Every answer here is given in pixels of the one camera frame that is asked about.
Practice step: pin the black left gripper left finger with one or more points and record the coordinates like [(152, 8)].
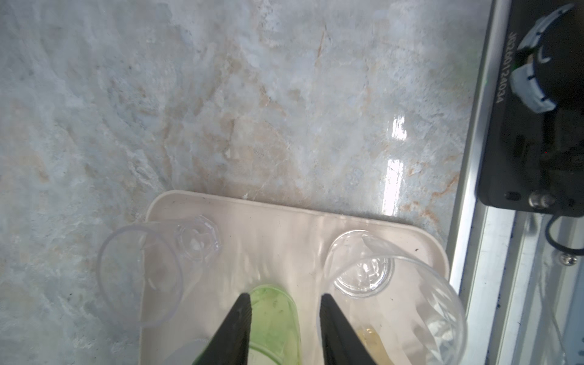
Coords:
[(230, 343)]

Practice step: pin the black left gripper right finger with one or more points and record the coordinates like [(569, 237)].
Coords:
[(340, 343)]

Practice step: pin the small amber glass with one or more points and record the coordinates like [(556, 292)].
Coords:
[(374, 345)]

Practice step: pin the small green glass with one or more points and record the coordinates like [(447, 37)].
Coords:
[(275, 336)]

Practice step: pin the clear stemmed glass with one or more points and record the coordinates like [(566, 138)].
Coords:
[(397, 284)]

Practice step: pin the clear faceted small glass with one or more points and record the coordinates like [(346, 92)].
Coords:
[(145, 270)]

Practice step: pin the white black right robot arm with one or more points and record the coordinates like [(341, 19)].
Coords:
[(551, 76)]

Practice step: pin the beige rectangular tray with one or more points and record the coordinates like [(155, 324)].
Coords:
[(266, 244)]

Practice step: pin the aluminium frame rail front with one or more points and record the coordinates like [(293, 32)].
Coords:
[(519, 273)]

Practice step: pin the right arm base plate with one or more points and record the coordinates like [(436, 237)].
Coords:
[(532, 162)]

